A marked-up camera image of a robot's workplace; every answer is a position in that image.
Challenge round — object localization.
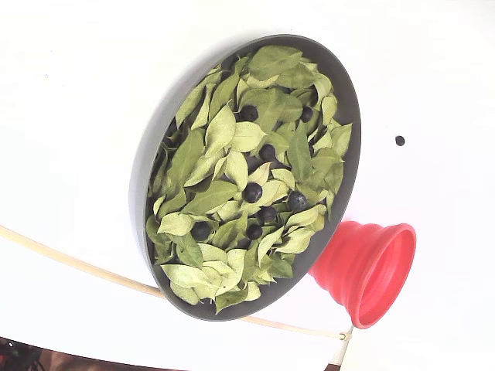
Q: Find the grey round bowl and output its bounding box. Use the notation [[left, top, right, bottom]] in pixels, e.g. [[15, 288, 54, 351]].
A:
[[129, 33, 363, 322]]

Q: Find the red collapsible cup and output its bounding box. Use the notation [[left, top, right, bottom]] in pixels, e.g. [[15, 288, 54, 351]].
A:
[[308, 220, 418, 330]]

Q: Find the large dark green leaf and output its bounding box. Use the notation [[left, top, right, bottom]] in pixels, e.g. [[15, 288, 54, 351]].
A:
[[285, 120, 315, 183]]

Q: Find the green leaf pile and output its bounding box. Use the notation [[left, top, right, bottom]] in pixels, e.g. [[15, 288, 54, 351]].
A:
[[145, 45, 353, 315]]

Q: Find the long beige rod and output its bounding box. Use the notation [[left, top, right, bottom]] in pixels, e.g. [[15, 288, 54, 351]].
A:
[[0, 225, 348, 341]]

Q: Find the short beige rod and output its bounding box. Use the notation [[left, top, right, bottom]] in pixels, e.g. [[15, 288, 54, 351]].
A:
[[336, 326, 355, 367]]

